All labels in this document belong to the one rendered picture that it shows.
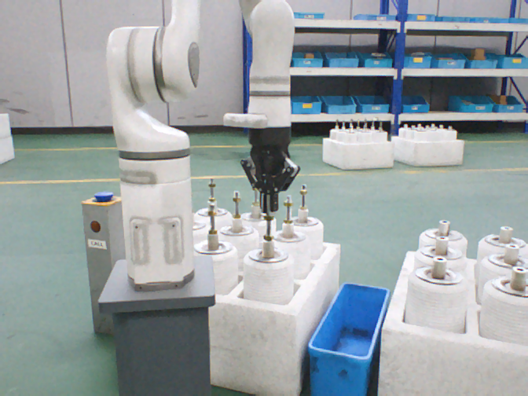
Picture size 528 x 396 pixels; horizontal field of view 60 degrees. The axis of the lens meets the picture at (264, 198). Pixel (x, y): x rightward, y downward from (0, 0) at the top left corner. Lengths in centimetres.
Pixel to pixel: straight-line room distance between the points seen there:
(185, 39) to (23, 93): 592
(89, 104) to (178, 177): 569
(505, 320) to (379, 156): 264
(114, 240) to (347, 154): 239
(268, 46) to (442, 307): 50
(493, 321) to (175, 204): 52
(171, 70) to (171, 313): 30
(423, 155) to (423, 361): 281
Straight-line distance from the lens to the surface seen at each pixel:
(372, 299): 109
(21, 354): 116
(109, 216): 104
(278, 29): 77
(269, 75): 78
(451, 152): 366
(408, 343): 80
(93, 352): 111
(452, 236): 104
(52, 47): 637
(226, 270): 88
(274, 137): 78
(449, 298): 80
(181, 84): 57
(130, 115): 59
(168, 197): 59
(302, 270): 96
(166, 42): 57
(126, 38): 59
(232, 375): 92
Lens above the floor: 56
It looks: 14 degrees down
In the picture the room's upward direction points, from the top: straight up
